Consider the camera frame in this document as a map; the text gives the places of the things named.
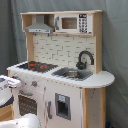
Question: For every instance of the white toy microwave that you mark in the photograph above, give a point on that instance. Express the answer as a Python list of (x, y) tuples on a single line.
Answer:
[(73, 23)]

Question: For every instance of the grey ice dispenser panel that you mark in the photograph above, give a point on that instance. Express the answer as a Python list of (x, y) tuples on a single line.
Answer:
[(62, 103)]

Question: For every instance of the black toy faucet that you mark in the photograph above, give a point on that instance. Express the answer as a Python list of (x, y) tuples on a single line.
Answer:
[(82, 64)]

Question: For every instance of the grey cupboard door handle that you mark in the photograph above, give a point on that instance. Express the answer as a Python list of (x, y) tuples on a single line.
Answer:
[(49, 110)]

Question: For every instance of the wooden toy kitchen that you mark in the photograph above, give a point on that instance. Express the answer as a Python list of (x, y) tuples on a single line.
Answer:
[(87, 97)]

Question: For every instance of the grey range hood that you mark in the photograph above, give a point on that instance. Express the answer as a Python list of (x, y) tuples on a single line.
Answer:
[(39, 26)]

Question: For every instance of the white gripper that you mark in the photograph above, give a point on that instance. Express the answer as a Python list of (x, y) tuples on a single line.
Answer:
[(13, 83)]

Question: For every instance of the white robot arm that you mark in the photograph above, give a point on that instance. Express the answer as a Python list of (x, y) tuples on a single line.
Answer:
[(7, 119)]

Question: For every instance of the grey backdrop curtain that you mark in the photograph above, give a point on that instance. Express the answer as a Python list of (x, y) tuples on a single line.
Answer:
[(114, 44)]

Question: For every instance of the grey toy sink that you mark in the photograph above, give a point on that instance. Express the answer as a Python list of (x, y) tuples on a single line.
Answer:
[(73, 74)]

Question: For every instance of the right oven knob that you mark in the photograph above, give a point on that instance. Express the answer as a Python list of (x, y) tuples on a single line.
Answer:
[(34, 83)]

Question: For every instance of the black toy stovetop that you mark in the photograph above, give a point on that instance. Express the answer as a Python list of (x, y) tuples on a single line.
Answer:
[(37, 66)]

